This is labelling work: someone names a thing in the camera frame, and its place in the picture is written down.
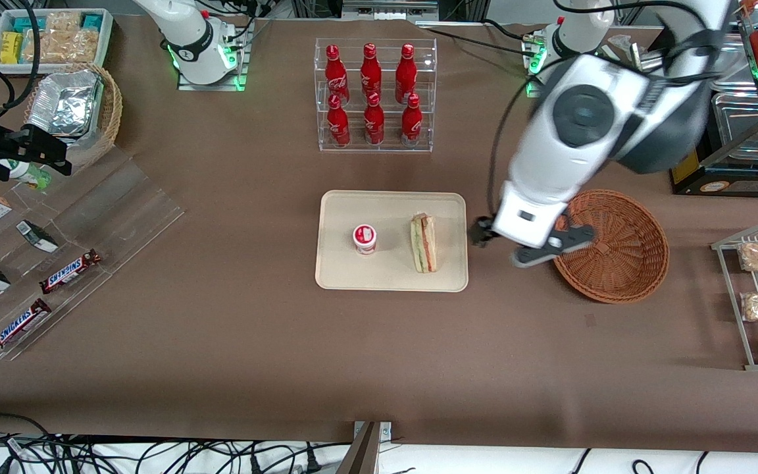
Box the white green drink bottle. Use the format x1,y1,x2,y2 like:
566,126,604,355
0,159,52,190

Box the silver foil pack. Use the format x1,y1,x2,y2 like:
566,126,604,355
27,69,103,137

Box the silver wire rack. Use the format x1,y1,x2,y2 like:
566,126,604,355
711,221,758,371

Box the black food warmer machine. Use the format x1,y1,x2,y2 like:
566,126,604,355
669,20,758,196

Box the light wicker basket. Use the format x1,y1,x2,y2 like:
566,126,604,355
24,63,123,172

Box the steel warmer pan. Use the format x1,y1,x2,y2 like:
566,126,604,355
708,33,758,93
711,92,758,162

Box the clear rice cracker bag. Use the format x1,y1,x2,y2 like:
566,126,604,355
47,12,82,34
24,30,59,64
57,30,100,62

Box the clear acrylic display stand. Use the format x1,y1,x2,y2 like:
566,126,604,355
0,145,186,361

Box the red cola bottle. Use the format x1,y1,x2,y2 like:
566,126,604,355
364,92,385,145
401,93,423,147
361,43,383,99
326,94,351,147
325,45,350,106
395,44,417,104

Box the brown paper table cover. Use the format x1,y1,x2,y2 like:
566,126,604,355
0,13,758,455

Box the triangle sandwich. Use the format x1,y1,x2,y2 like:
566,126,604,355
409,212,438,274

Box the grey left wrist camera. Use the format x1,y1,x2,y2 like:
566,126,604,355
513,225,597,269

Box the yellow snack pack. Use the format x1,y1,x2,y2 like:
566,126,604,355
1,32,23,65

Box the snickers chocolate bar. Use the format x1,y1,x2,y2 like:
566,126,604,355
39,249,101,294
0,298,52,356

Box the beige plastic tray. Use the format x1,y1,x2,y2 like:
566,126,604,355
315,190,469,293

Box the clear plastic wrapper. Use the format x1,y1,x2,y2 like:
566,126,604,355
606,34,646,70

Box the aluminium frame structure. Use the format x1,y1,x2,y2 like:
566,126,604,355
290,0,488,22

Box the brown round wicker basket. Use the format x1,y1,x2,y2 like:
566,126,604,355
548,189,670,304

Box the clear acrylic bottle rack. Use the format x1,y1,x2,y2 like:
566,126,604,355
315,38,438,153

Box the white red yogurt cup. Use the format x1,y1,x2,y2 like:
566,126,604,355
353,224,378,255

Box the dark camera mount post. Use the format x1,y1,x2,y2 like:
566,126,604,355
340,421,393,474

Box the black cable on table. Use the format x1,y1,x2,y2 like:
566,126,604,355
417,18,541,57

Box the white plastic bin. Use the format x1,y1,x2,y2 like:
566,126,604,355
0,8,114,74

